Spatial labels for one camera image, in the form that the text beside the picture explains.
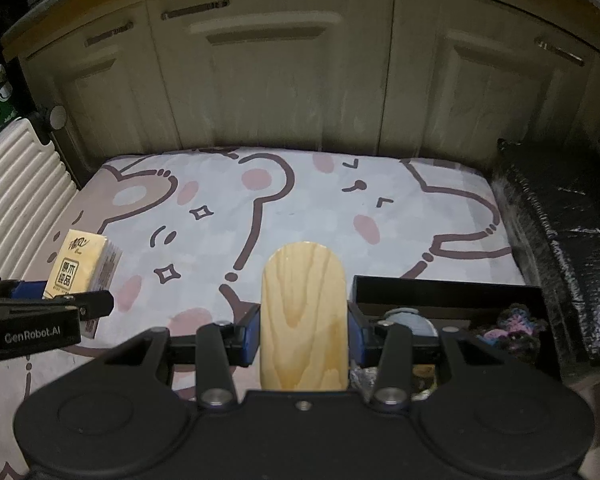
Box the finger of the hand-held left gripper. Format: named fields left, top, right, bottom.
left=0, top=276, right=48, bottom=301
left=0, top=290, right=115, bottom=322

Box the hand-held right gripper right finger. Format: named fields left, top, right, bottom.
left=348, top=301, right=546, bottom=409

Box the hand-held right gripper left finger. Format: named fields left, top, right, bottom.
left=65, top=304, right=262, bottom=410

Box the grey braided tassel rope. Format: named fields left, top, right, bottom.
left=350, top=366, right=381, bottom=396

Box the yellow tissue pack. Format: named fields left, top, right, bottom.
left=44, top=229, right=122, bottom=341

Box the oval wooden board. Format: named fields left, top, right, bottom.
left=259, top=241, right=352, bottom=392

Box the black box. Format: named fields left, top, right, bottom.
left=352, top=275, right=563, bottom=403

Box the dark crocheted pouch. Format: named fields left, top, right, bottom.
left=472, top=304, right=548, bottom=361

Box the white ribbed suitcase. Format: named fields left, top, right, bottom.
left=0, top=106, right=78, bottom=281

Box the bear print mat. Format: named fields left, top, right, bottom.
left=0, top=146, right=526, bottom=480

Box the black wrapped bench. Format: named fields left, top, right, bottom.
left=490, top=139, right=600, bottom=366

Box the metal cabinet handle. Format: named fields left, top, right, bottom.
left=161, top=0, right=230, bottom=21
left=535, top=39, right=586, bottom=66
left=85, top=21, right=133, bottom=47

